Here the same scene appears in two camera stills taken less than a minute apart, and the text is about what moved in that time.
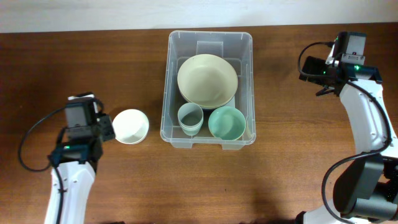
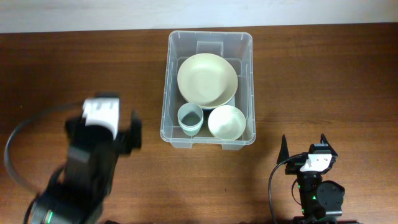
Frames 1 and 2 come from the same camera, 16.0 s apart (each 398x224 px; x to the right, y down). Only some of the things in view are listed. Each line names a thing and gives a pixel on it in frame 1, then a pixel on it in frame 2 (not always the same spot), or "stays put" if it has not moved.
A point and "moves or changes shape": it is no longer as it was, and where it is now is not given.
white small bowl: (130, 126) moves or changes shape
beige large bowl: (208, 80) stays put
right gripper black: (318, 64) to (295, 165)
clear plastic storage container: (236, 46) stays put
